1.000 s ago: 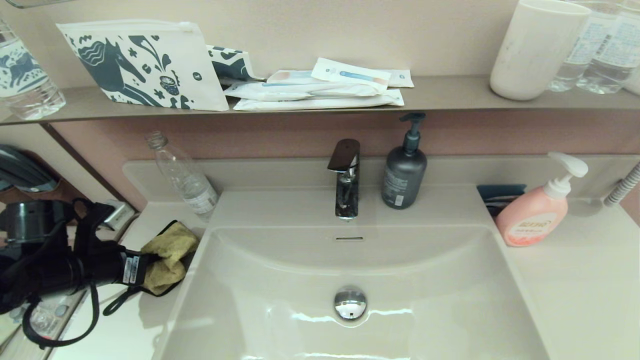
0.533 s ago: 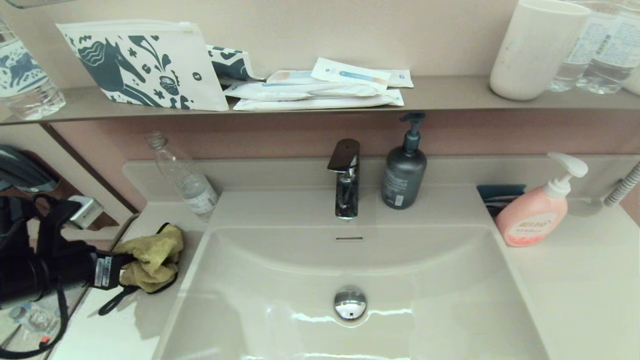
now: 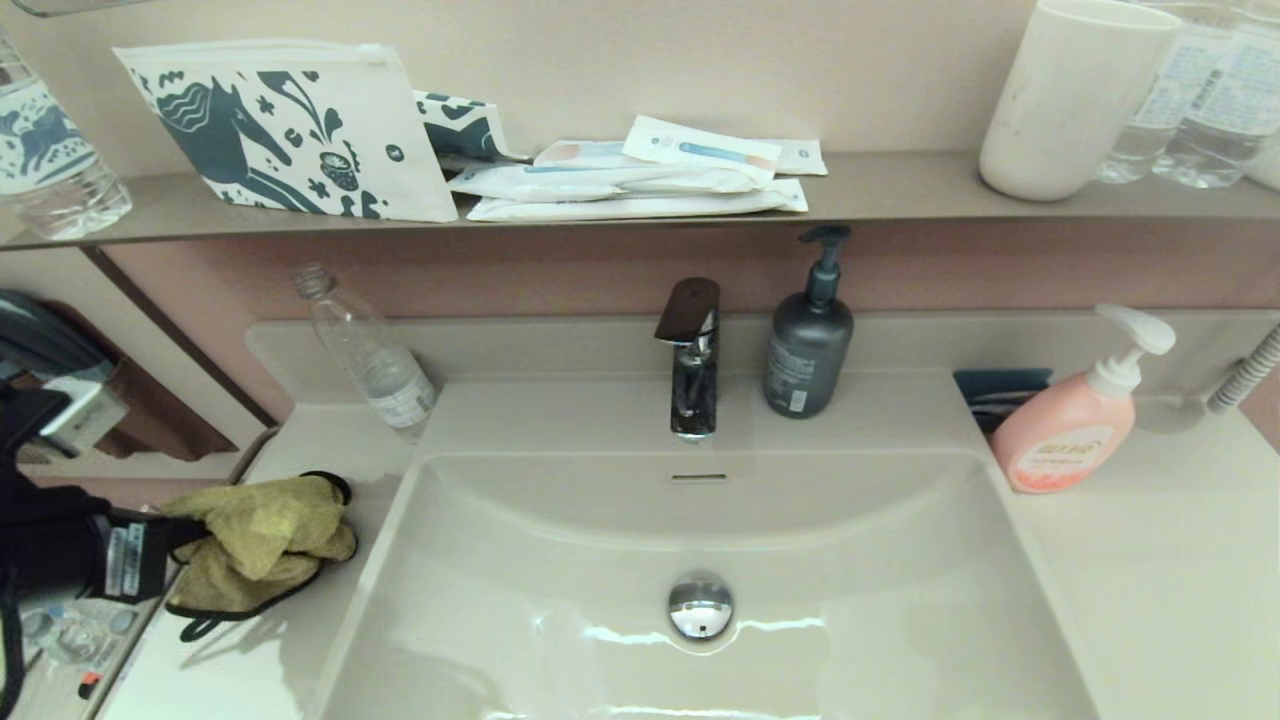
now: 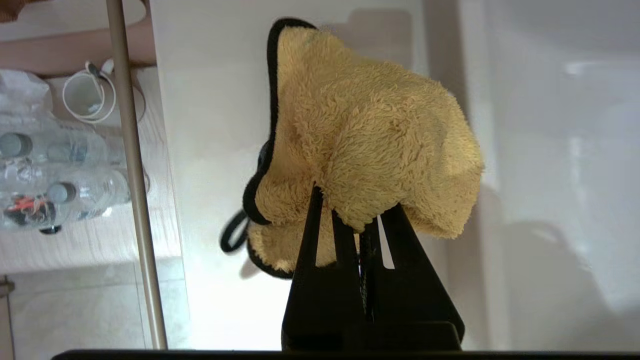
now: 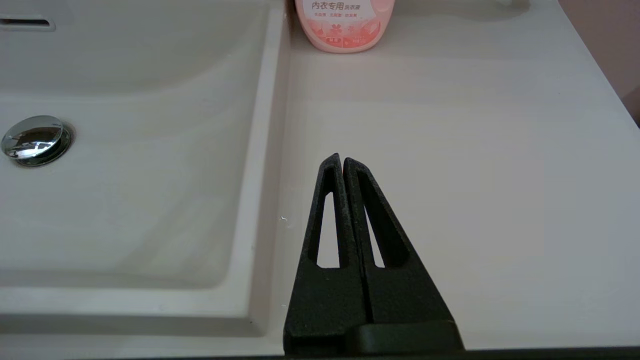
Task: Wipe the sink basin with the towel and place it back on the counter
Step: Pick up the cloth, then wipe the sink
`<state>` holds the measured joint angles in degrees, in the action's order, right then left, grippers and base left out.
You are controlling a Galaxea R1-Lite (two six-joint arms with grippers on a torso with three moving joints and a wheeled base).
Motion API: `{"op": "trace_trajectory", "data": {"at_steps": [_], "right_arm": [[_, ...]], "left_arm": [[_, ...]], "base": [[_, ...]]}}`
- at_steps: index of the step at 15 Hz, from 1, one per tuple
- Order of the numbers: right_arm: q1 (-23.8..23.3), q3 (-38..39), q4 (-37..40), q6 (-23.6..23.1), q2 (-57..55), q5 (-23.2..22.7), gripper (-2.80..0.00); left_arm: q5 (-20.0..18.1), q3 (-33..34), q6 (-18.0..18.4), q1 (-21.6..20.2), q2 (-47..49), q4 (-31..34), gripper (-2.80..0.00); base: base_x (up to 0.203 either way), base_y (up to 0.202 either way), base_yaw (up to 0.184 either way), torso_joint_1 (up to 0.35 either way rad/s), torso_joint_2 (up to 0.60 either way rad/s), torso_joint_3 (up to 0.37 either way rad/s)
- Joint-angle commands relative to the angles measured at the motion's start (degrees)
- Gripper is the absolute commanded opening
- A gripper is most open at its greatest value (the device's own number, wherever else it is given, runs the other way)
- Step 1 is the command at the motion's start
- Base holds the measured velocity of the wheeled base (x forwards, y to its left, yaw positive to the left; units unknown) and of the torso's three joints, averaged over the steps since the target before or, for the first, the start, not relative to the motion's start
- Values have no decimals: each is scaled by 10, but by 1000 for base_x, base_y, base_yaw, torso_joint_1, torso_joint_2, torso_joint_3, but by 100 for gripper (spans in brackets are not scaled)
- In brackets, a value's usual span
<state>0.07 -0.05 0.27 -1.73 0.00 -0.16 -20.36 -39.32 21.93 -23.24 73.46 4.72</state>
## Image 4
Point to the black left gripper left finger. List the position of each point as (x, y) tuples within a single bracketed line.
[(320, 305)]

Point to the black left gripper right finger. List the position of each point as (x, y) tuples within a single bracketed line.
[(415, 310)]

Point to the yellow cloth with black trim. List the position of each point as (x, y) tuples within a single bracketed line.
[(370, 140)]

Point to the white sink basin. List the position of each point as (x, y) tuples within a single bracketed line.
[(550, 175)]

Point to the plastic wrapped water bottle pack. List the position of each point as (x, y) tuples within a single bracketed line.
[(75, 190)]

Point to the small white mug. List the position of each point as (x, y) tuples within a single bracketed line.
[(80, 95)]

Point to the grey metal rail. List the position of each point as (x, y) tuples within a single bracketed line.
[(135, 175)]

